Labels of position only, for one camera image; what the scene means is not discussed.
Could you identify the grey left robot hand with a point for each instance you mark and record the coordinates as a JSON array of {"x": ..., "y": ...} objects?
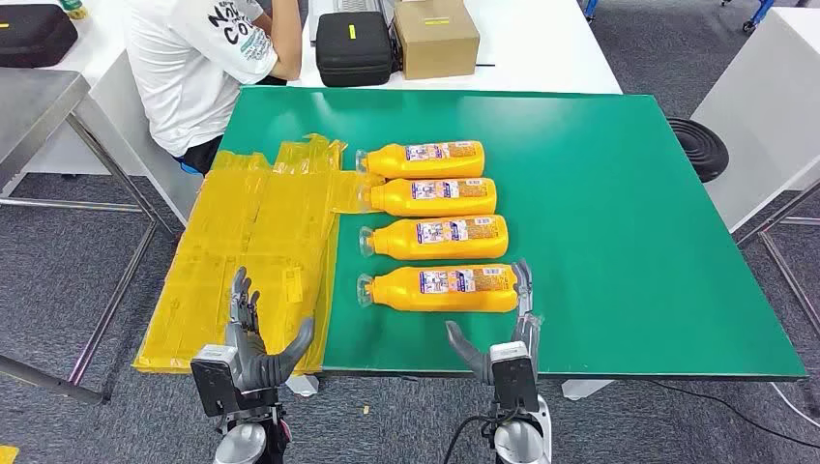
[{"x": 256, "y": 368}]

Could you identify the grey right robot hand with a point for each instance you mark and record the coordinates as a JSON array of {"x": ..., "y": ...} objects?
[{"x": 526, "y": 326}]

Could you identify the orange detergent bottle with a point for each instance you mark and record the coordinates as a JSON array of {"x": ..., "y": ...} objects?
[
  {"x": 435, "y": 205},
  {"x": 442, "y": 246},
  {"x": 403, "y": 298},
  {"x": 423, "y": 168}
]

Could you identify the white table foot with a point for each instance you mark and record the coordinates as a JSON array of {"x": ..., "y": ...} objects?
[
  {"x": 306, "y": 386},
  {"x": 583, "y": 389}
]

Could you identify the yellow taped plastic sheet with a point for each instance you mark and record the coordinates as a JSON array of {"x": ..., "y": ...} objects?
[{"x": 256, "y": 230}]

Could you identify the black ribbed round stool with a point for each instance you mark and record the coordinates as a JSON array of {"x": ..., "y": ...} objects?
[{"x": 701, "y": 150}]

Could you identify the brown cardboard box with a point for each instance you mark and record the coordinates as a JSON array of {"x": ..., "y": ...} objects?
[{"x": 435, "y": 51}]

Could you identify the person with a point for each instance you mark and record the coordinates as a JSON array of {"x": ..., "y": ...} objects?
[{"x": 186, "y": 77}]

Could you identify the white table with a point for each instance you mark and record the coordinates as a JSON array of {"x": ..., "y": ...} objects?
[{"x": 762, "y": 115}]

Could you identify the black zip case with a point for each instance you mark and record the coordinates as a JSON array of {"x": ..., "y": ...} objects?
[
  {"x": 352, "y": 61},
  {"x": 32, "y": 38}
]

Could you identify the steel table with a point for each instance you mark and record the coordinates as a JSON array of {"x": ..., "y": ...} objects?
[{"x": 32, "y": 102}]

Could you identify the blue wheeled cart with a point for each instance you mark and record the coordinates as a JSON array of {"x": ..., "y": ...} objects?
[{"x": 759, "y": 13}]

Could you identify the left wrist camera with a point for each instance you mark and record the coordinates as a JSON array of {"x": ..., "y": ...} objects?
[{"x": 214, "y": 384}]

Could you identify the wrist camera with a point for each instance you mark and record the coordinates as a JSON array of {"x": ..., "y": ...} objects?
[
  {"x": 515, "y": 381},
  {"x": 214, "y": 384}
]

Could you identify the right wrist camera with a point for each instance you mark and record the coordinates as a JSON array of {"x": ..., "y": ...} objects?
[{"x": 515, "y": 381}]

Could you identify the steel leg frame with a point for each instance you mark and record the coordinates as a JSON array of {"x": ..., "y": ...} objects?
[{"x": 778, "y": 214}]

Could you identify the blue frame piece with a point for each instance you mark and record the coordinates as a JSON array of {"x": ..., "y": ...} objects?
[{"x": 589, "y": 8}]

